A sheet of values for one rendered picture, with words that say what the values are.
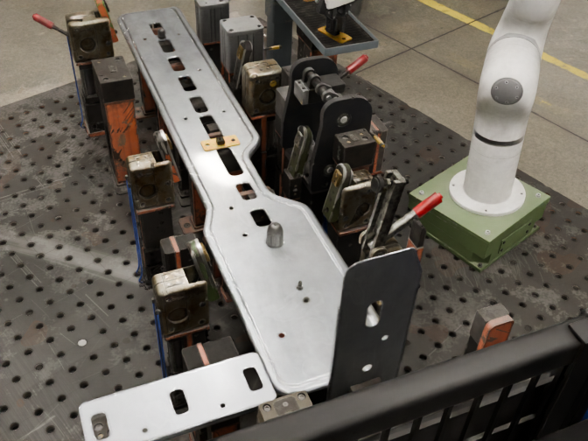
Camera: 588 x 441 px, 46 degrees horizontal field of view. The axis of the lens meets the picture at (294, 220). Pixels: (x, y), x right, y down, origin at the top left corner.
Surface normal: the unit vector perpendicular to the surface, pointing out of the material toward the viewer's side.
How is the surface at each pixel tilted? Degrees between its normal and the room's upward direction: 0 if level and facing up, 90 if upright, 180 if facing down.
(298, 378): 0
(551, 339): 0
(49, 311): 0
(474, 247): 90
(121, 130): 90
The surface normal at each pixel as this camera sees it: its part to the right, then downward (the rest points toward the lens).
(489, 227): -0.03, -0.76
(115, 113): 0.38, 0.63
